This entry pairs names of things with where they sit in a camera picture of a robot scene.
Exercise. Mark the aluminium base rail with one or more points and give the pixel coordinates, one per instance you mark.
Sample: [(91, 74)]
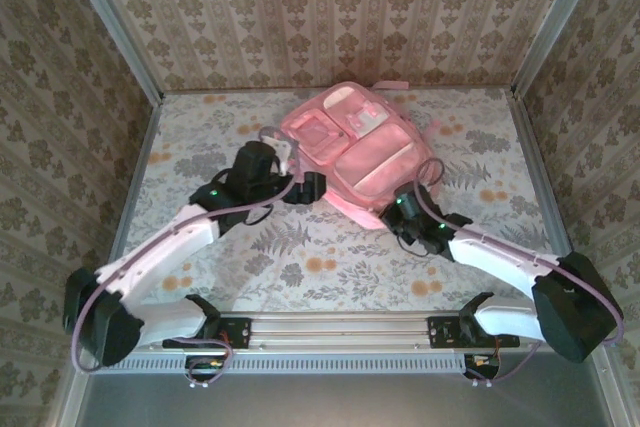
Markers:
[(340, 332)]

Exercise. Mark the aluminium frame post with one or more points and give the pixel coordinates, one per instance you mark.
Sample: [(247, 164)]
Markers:
[(560, 17), (115, 22)]

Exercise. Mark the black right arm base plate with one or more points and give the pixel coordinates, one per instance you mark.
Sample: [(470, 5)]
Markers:
[(440, 334)]

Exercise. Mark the grey metal shelf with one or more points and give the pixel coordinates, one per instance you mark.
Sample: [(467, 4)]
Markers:
[(325, 402)]

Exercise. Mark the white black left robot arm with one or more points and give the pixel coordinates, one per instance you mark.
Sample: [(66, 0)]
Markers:
[(105, 327)]

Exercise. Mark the pink backpack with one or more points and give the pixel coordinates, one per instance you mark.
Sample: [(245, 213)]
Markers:
[(370, 157)]

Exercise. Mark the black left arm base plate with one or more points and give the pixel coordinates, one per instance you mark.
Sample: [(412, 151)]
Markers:
[(240, 332)]

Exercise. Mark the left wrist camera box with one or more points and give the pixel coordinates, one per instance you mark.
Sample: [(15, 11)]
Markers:
[(280, 147)]

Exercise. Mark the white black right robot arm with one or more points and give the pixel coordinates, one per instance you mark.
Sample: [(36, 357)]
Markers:
[(570, 317)]

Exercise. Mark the floral tablecloth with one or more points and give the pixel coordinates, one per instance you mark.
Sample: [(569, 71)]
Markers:
[(350, 287)]

